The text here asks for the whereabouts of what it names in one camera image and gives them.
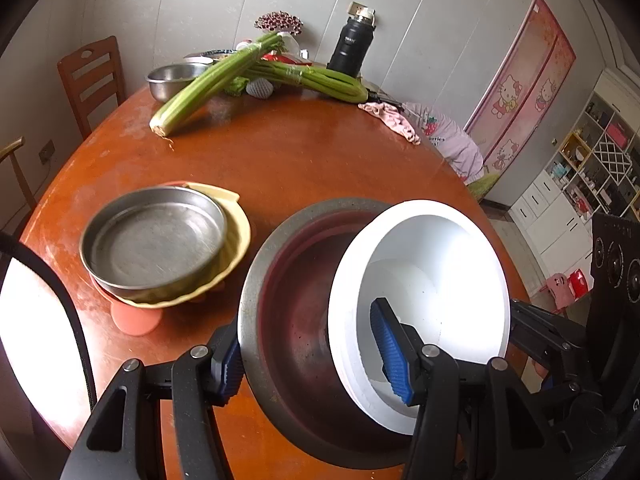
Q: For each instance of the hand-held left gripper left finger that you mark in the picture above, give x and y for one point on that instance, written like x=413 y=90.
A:
x=231 y=375

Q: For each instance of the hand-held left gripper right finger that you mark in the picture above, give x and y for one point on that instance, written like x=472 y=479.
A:
x=392 y=355

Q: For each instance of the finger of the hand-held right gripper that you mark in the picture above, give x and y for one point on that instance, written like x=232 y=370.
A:
x=545 y=317
x=537 y=347

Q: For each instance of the large steel bowl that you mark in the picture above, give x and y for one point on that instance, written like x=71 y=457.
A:
x=300 y=285

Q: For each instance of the yellow shell-shaped plate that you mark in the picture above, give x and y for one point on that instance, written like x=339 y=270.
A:
x=235 y=240

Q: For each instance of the round steel pan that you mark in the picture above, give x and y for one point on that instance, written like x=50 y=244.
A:
x=150 y=245

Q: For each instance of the pink plastic stool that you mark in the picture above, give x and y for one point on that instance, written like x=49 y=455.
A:
x=557 y=287

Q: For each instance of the red plastic item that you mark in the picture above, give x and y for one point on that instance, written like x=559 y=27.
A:
x=579 y=282

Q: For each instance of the white shelf cabinet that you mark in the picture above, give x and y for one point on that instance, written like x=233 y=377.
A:
x=545 y=210

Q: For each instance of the pink printed jacket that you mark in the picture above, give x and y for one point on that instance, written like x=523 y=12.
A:
x=455 y=145

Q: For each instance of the pink cartoon door curtain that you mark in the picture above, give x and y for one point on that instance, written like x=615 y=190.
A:
x=525 y=85

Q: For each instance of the pink cloth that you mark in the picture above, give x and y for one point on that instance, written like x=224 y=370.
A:
x=392 y=117

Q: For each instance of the black utensil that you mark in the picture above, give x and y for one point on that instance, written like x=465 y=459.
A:
x=382 y=97

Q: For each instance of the tied celery bunch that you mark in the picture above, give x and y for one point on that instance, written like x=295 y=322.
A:
x=325 y=80

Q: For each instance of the long celery bunch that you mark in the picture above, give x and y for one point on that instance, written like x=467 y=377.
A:
x=200 y=90

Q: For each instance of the green vegetable piece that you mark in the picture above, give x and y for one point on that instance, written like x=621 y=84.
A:
x=235 y=87

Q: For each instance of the fruit in foam net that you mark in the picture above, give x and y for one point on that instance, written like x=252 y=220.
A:
x=260 y=87

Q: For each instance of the small steel bowl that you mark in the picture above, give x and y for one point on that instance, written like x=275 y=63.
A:
x=170 y=77

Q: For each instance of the black thermos bottle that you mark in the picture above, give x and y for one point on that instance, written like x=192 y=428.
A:
x=347 y=47

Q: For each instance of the chair with golden armrest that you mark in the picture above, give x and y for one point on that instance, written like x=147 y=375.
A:
x=12 y=146

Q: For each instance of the red plastic bag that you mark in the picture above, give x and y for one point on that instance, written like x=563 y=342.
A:
x=280 y=57

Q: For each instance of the ceramic dish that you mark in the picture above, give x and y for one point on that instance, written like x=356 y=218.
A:
x=210 y=55

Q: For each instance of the wooden chair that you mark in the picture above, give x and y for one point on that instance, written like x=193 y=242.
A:
x=90 y=75

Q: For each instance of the white charger plug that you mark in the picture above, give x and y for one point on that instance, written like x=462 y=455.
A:
x=370 y=12

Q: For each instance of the dried flower bouquet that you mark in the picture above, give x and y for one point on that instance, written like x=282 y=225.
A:
x=279 y=22

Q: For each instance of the low wall socket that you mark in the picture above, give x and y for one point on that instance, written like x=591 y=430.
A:
x=46 y=152

